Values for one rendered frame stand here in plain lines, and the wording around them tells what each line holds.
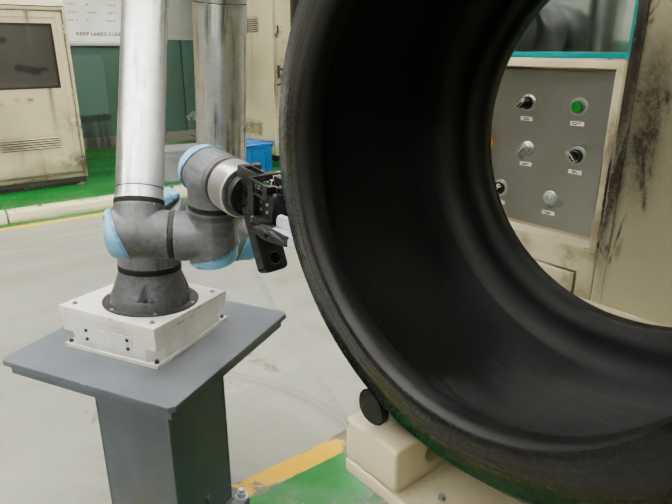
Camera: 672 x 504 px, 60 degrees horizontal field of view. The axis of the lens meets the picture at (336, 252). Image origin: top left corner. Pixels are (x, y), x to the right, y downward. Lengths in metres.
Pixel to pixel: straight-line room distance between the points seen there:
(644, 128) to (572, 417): 0.37
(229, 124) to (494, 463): 0.97
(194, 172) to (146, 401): 0.51
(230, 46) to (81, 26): 7.29
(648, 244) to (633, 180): 0.08
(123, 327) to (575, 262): 1.00
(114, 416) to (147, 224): 0.68
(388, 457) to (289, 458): 1.37
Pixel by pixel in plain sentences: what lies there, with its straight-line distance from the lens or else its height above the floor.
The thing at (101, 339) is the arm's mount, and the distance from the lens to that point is 1.48.
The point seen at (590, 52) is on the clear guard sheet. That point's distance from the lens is 1.29.
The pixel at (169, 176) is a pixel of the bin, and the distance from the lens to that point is 6.11.
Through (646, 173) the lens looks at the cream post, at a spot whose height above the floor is 1.14.
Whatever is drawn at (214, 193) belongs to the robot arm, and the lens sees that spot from 0.96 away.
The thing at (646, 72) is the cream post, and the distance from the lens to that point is 0.83.
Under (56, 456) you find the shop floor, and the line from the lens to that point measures 2.26.
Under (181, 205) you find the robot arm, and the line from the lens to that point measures 1.41.
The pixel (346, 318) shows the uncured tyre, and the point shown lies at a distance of 0.59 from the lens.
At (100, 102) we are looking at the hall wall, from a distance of 8.61.
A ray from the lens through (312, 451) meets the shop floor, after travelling 2.08.
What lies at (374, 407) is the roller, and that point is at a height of 0.90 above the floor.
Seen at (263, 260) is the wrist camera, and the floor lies 0.97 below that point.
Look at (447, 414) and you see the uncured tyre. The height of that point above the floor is 0.98.
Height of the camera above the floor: 1.29
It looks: 19 degrees down
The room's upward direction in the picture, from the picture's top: straight up
